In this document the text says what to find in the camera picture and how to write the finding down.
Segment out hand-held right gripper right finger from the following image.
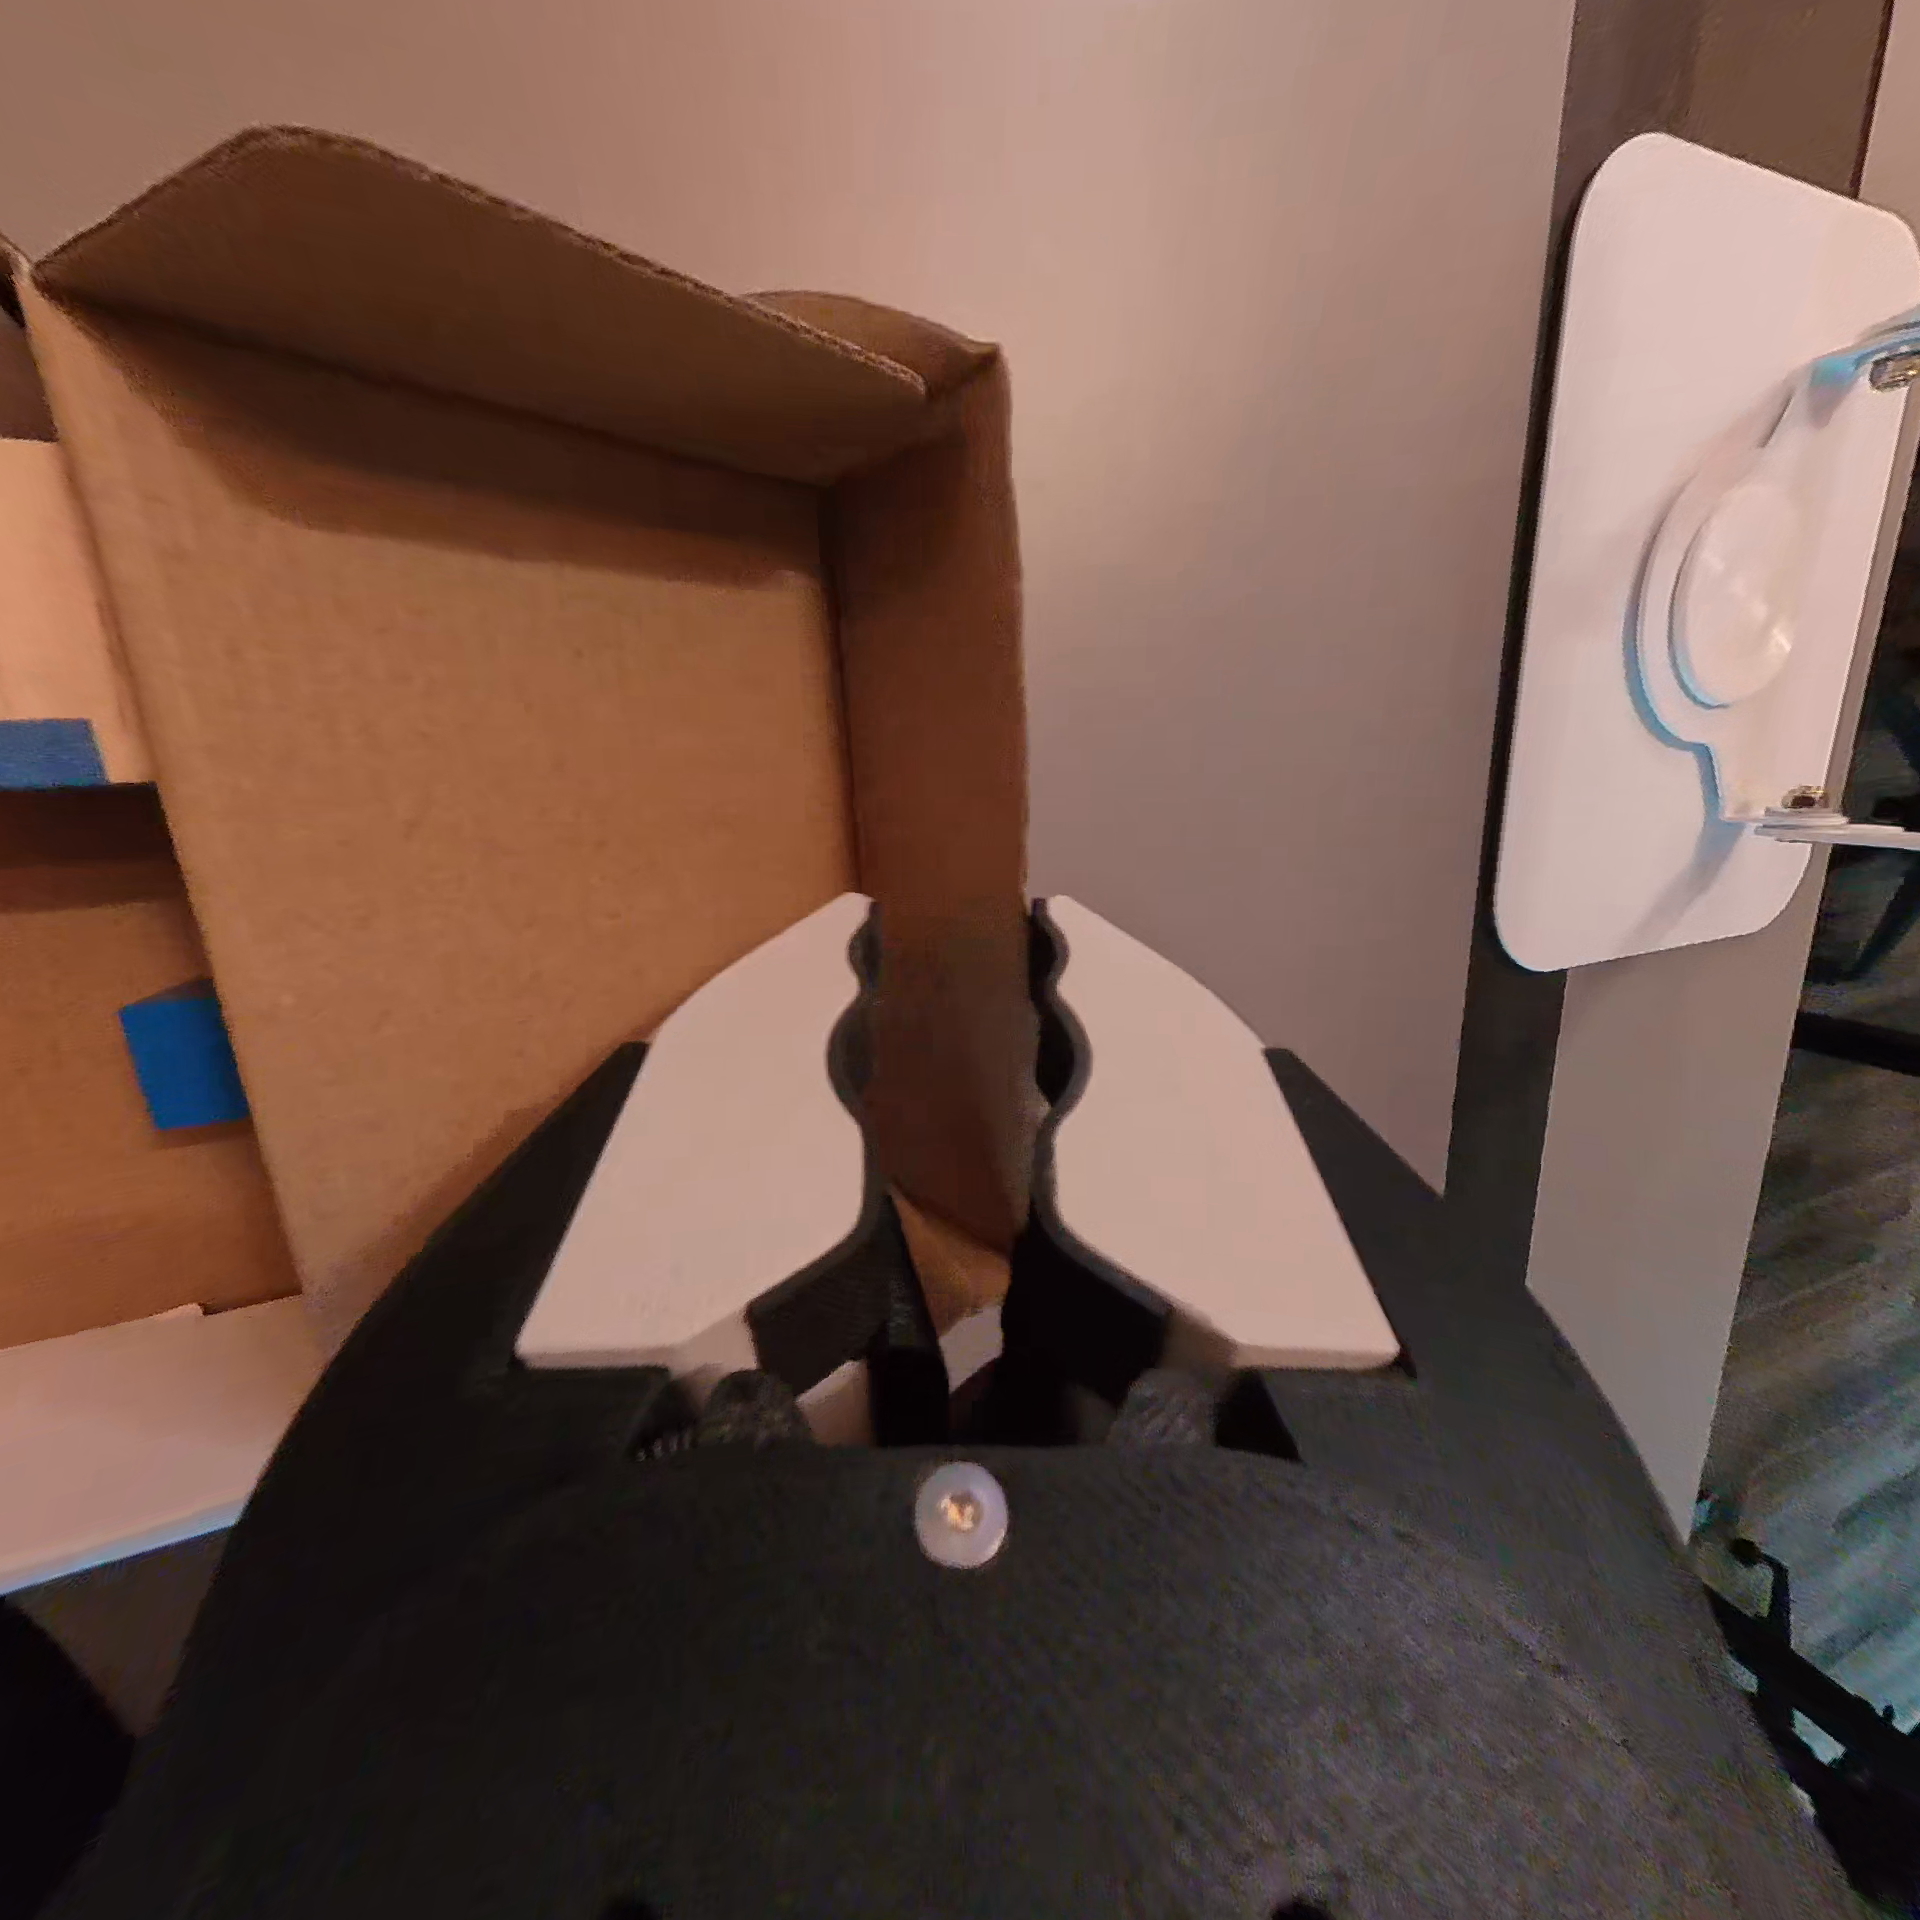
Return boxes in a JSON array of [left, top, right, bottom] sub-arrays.
[[1030, 897, 1406, 1376]]

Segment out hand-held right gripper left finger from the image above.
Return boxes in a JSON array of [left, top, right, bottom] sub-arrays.
[[518, 897, 917, 1384]]

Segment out white desk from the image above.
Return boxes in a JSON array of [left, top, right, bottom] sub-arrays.
[[0, 1296, 340, 1598]]

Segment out blue tape piece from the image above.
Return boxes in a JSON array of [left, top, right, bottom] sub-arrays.
[[122, 980, 251, 1129], [0, 719, 110, 792]]

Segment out taped cardboard box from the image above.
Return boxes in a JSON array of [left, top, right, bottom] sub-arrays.
[[0, 435, 305, 1350]]

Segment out white mounting plate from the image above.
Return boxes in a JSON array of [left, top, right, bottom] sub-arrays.
[[1495, 132, 1920, 972]]

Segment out black stand frame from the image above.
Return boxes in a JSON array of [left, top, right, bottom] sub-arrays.
[[1691, 1495, 1920, 1807]]

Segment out clear round mount bracket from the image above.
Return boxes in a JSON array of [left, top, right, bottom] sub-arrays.
[[1626, 305, 1920, 853]]

